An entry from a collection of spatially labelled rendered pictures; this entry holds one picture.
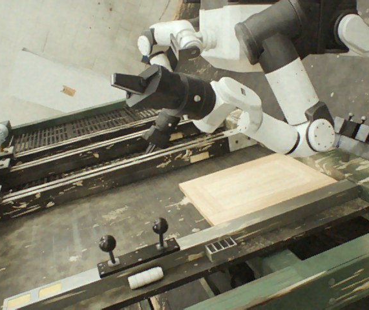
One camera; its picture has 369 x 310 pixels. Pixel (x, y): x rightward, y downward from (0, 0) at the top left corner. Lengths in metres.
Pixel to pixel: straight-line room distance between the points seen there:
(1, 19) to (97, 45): 1.46
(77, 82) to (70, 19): 1.60
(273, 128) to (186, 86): 0.25
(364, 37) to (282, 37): 0.45
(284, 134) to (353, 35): 0.51
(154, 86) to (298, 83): 0.38
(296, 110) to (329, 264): 0.36
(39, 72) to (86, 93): 0.62
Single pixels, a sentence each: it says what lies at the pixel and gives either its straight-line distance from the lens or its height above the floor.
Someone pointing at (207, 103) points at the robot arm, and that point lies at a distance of 0.75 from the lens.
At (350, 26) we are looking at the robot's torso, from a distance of 1.28.
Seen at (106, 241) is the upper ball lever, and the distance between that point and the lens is 0.81.
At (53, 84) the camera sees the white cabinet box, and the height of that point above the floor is 1.56.
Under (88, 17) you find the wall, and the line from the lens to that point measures 6.39.
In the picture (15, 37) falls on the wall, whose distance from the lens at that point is 6.41.
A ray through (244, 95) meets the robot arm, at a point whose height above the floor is 1.36.
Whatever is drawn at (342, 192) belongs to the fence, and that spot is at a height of 0.94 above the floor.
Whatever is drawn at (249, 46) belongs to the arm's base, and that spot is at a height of 1.35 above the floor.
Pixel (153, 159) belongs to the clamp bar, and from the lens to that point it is 1.41.
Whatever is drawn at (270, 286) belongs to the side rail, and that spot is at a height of 1.26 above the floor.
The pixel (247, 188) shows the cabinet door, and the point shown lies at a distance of 1.19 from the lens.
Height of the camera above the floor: 1.76
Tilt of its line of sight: 23 degrees down
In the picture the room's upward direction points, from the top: 74 degrees counter-clockwise
